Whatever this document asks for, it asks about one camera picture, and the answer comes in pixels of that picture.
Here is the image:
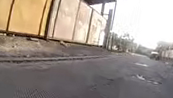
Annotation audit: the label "distant trees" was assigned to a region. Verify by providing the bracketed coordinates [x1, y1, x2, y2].
[109, 30, 138, 55]

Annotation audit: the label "grey asphalt road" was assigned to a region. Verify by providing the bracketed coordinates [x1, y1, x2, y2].
[0, 31, 173, 98]

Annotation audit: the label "grey stone kerb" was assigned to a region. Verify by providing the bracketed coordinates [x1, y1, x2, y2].
[0, 33, 125, 89]

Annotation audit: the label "tall pole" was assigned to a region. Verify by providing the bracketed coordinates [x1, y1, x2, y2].
[107, 0, 119, 52]

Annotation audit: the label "dirt and rubble pavement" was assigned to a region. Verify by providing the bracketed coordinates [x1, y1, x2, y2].
[0, 30, 119, 84]

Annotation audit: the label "distant vehicle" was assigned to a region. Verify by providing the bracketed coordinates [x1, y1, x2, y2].
[149, 51, 161, 61]

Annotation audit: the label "pale wall with fence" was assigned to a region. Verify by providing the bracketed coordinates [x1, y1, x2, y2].
[159, 39, 173, 63]

